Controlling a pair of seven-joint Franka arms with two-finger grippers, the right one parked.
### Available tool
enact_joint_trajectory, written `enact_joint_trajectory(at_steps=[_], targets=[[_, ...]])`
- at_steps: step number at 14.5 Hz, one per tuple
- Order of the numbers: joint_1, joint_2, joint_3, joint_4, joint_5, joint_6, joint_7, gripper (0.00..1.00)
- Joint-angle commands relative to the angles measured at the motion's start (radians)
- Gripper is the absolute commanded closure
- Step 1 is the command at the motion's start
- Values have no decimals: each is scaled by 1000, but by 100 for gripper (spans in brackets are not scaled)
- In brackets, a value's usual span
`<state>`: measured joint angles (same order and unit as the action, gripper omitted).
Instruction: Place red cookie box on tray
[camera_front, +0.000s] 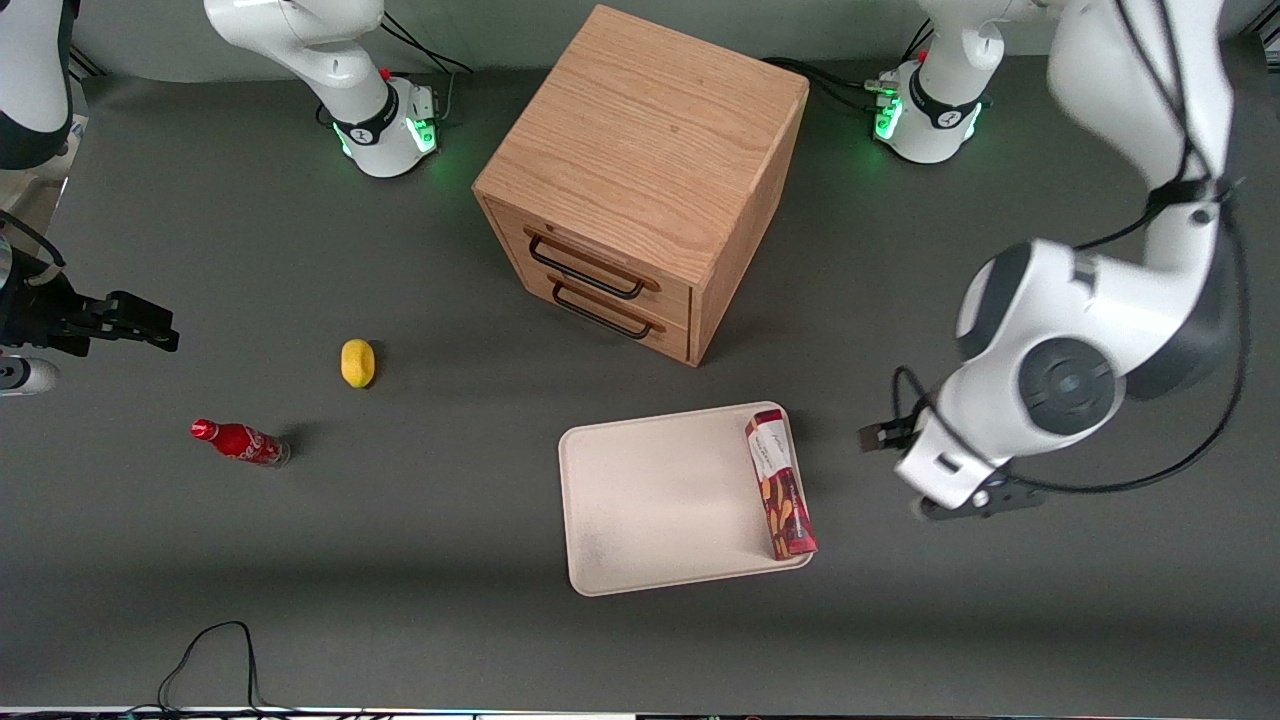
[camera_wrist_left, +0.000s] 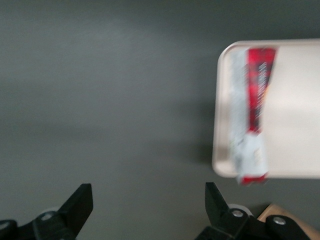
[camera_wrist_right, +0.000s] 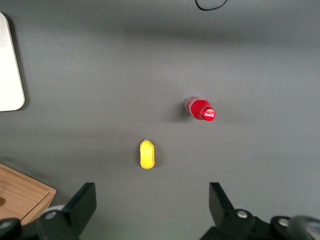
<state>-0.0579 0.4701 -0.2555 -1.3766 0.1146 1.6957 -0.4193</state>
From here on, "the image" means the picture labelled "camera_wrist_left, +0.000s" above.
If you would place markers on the light wooden board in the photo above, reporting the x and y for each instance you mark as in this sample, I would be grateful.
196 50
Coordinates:
300 220

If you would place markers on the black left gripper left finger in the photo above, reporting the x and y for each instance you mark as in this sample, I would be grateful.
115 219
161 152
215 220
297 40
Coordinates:
75 210

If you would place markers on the cream plastic tray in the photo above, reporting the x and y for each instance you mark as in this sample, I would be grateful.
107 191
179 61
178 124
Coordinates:
295 112

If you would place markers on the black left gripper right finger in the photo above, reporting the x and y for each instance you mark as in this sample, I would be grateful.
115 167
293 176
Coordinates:
217 207

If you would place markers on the red tartan shortbread cookie box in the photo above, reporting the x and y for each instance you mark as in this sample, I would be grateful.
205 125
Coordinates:
257 87

